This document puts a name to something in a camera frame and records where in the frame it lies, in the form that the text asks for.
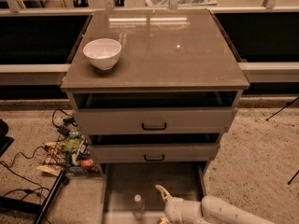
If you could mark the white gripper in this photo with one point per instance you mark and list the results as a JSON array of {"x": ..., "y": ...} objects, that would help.
[{"x": 174, "y": 209}]

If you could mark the clear plastic water bottle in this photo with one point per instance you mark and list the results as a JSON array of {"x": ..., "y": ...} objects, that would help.
[{"x": 138, "y": 206}]

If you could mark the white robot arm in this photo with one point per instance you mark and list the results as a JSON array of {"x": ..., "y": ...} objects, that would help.
[{"x": 211, "y": 210}]

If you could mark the bottom open grey drawer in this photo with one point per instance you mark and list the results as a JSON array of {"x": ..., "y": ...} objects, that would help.
[{"x": 125, "y": 180}]

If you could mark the middle grey drawer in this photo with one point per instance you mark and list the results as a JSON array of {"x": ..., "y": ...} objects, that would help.
[{"x": 175, "y": 147}]

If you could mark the top grey drawer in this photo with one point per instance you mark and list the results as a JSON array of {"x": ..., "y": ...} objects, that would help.
[{"x": 183, "y": 111}]

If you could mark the grey drawer cabinet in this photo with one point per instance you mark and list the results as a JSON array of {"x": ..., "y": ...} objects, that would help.
[{"x": 160, "y": 51}]

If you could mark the pile of snack packages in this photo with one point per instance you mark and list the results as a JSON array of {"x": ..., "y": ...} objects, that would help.
[{"x": 69, "y": 154}]

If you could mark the black tripod leg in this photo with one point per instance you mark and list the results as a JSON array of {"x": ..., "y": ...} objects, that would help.
[{"x": 294, "y": 176}]

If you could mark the black stand leg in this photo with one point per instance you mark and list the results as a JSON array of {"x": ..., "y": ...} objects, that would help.
[{"x": 38, "y": 209}]

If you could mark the white ceramic bowl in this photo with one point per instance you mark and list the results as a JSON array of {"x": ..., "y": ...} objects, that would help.
[{"x": 103, "y": 53}]

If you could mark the black object at left edge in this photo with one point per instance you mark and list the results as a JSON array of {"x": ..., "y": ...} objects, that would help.
[{"x": 5, "y": 140}]

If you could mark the black middle drawer handle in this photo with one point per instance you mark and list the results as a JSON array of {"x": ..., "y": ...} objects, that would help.
[{"x": 153, "y": 159}]

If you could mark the black drawer handle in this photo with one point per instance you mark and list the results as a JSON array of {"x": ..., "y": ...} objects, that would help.
[
  {"x": 153, "y": 127},
  {"x": 153, "y": 159}
]

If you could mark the black top drawer handle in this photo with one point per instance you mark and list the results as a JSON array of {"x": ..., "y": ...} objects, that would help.
[{"x": 153, "y": 127}]

